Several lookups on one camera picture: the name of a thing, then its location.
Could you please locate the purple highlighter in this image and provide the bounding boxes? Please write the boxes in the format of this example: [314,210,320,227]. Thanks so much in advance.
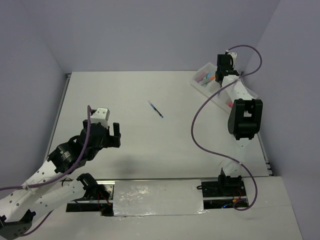
[195,72,207,83]

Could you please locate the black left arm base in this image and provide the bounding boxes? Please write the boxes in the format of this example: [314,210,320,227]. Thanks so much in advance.
[66,173,115,217]

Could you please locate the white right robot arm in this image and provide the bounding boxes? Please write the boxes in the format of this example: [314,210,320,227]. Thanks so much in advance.
[215,50,263,177]

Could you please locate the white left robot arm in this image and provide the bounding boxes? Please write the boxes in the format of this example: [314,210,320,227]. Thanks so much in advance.
[0,119,121,240]

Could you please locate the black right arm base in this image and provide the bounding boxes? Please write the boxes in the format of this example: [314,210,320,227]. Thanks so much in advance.
[196,169,249,210]

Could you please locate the white three-compartment tray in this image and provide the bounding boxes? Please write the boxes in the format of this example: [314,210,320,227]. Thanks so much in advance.
[190,62,258,116]

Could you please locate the dark blue pen refill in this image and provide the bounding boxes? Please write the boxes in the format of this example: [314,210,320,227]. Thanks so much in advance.
[147,100,164,119]

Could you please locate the silver tape sheet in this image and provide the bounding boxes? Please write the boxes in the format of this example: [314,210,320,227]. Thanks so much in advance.
[113,179,206,217]

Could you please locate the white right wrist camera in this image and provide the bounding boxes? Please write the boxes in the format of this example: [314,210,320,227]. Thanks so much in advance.
[225,49,238,70]

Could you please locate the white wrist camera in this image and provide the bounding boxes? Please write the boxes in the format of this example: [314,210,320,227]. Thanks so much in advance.
[225,49,238,70]
[90,107,110,129]

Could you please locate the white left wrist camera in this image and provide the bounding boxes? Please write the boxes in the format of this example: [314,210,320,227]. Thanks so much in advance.
[90,107,110,129]

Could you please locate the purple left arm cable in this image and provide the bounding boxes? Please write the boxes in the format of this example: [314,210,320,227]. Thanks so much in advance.
[0,104,95,236]

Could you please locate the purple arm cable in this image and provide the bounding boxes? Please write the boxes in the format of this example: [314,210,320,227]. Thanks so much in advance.
[0,104,95,236]
[191,44,263,212]

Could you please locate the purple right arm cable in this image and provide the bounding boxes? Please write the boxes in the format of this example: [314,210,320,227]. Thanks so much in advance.
[191,44,263,212]

